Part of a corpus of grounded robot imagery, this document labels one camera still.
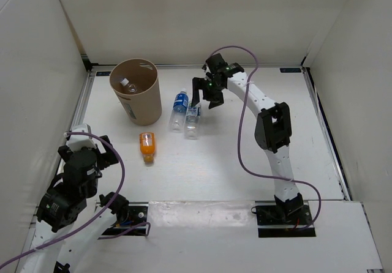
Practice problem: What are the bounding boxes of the right aluminium frame rail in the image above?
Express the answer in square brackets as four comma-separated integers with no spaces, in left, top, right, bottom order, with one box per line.
[301,66,352,201]

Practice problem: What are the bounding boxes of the purple cable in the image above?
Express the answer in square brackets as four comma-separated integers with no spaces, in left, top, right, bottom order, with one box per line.
[0,132,151,263]
[208,46,322,230]

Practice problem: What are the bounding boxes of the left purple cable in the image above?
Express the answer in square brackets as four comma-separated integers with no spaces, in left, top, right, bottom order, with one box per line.
[0,132,151,263]

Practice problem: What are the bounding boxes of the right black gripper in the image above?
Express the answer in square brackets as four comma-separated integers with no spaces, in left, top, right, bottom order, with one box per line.
[192,78,225,110]

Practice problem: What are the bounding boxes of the orange juice bottle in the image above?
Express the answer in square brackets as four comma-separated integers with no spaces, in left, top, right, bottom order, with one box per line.
[139,132,156,164]

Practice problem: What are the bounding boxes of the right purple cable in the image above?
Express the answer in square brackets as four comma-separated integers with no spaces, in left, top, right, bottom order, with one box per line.
[208,46,322,230]

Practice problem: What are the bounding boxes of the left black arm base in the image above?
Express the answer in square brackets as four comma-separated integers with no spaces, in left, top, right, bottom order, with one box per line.
[99,194,151,240]

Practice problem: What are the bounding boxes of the blue label plastic bottle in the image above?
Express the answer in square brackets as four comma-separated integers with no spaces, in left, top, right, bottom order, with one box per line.
[169,88,189,132]

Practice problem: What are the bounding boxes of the left aluminium frame rail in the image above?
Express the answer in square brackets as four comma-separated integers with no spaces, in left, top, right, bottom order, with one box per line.
[70,70,94,128]

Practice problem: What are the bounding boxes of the brown cylindrical garbage bin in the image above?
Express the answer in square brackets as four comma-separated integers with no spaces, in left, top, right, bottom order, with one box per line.
[109,59,162,126]

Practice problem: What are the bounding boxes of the aluminium frame rail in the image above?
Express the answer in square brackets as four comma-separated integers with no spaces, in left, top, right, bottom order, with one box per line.
[301,66,352,201]
[91,63,301,72]
[70,70,94,128]

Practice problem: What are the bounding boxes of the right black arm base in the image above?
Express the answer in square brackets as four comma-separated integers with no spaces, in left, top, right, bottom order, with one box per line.
[251,201,316,238]

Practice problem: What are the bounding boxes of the clear unlabelled plastic bottle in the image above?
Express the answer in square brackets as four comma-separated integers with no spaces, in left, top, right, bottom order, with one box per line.
[119,78,141,94]

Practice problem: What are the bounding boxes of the back aluminium frame rail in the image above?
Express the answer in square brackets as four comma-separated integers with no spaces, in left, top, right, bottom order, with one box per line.
[91,63,301,72]

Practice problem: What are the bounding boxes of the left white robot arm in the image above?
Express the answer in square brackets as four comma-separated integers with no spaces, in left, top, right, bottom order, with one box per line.
[21,129,129,272]

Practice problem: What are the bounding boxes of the green label plastic bottle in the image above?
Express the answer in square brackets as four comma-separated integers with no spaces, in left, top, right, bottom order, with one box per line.
[184,103,202,140]

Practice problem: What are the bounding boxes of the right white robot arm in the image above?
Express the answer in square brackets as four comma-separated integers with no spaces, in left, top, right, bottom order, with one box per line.
[191,53,304,224]

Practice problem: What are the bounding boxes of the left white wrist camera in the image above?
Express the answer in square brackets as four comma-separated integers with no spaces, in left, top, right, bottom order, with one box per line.
[64,124,96,152]

